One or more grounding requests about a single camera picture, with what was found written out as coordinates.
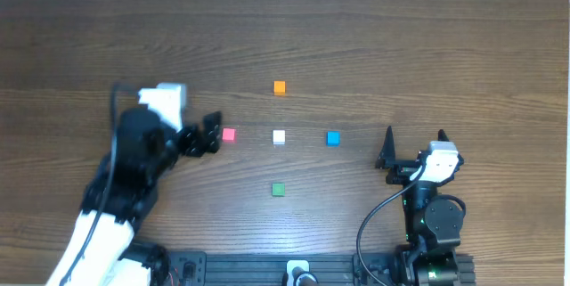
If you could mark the blue cube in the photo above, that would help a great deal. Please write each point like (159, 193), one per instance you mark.
(333, 138)

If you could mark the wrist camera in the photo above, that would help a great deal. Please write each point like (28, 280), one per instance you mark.
(440, 161)
(164, 101)

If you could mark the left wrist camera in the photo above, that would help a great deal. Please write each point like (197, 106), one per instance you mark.
(164, 101)

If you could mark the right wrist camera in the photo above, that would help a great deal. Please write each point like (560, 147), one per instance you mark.
(440, 161)

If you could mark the orange cube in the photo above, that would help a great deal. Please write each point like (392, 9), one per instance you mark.
(279, 88)

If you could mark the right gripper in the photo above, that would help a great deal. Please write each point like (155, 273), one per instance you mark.
(401, 174)

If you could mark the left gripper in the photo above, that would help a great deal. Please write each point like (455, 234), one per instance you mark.
(191, 141)

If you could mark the mounting rail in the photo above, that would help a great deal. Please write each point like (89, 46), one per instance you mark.
(258, 270)

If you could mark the pink cube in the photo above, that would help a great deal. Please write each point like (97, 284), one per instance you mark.
(229, 134)

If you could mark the green cube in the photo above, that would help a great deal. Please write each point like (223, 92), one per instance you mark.
(278, 189)

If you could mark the white cube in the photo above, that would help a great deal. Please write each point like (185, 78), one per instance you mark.
(279, 136)

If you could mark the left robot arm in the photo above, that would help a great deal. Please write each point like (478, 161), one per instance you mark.
(102, 241)

